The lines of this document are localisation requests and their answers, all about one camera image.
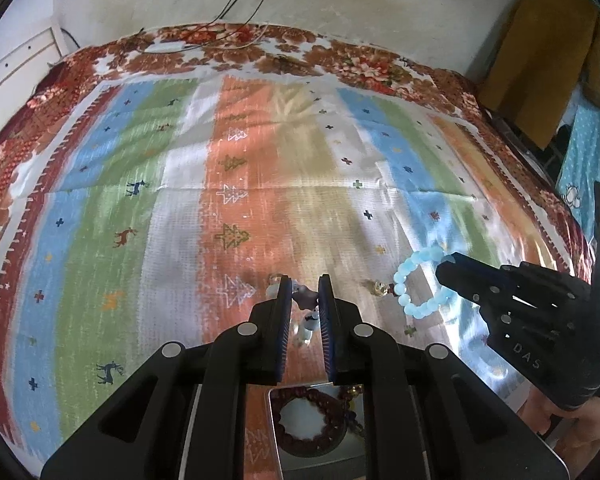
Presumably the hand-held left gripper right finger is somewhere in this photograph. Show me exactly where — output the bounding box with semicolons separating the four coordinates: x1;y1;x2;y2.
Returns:
317;274;570;480

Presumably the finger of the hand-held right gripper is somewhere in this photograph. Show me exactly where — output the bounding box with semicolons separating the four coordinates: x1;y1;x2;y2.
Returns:
447;252;593;301
435;262;511;341

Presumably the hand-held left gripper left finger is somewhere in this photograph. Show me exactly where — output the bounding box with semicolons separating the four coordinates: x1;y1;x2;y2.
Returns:
40;275;295;480

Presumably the light blue bead bracelet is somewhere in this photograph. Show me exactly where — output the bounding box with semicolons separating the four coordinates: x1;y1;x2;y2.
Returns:
366;247;462;318

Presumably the yellow and brown bead bracelet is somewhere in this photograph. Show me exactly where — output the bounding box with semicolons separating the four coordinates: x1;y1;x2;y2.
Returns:
337;384;366;436

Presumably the metal tin box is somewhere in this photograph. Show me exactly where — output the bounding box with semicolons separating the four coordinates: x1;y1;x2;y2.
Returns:
264;382;367;480

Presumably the dark red bead bracelet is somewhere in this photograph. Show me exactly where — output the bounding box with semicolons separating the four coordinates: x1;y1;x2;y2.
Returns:
270;385;348;458

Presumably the person's right hand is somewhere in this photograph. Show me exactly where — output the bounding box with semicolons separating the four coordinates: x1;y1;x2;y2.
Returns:
520;380;600;461

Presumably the teal dotted printed cloth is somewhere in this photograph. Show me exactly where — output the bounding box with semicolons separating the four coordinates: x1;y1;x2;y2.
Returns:
555;10;600;246

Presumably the striped colourful blanket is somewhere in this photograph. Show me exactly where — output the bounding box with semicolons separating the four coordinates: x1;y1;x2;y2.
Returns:
0;72;593;480

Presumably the mustard yellow hanging cloth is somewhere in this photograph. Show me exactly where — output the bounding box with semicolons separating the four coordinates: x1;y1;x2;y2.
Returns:
477;0;600;151

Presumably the white headboard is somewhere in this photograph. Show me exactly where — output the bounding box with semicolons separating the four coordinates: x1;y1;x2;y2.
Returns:
0;25;68;106

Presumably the dark furniture frame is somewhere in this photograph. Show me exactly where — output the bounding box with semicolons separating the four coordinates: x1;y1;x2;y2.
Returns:
485;107;571;181

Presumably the white charging cable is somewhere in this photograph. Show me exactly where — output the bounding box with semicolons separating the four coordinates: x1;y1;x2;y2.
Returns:
145;24;271;55

